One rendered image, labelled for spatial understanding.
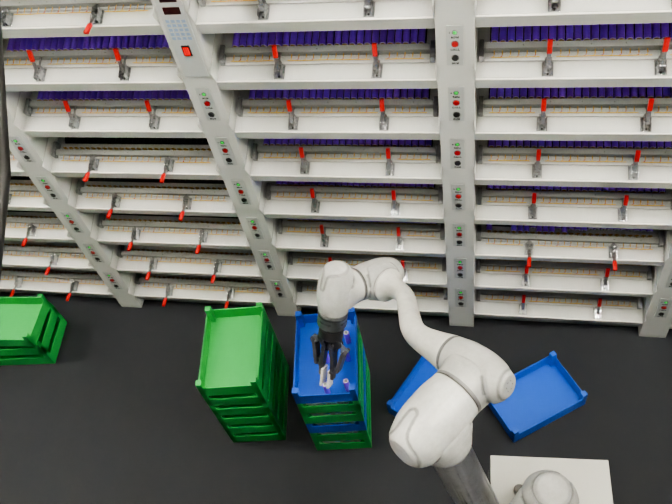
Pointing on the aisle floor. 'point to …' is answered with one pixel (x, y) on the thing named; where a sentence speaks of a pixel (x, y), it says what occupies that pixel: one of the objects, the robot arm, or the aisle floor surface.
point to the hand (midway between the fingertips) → (326, 376)
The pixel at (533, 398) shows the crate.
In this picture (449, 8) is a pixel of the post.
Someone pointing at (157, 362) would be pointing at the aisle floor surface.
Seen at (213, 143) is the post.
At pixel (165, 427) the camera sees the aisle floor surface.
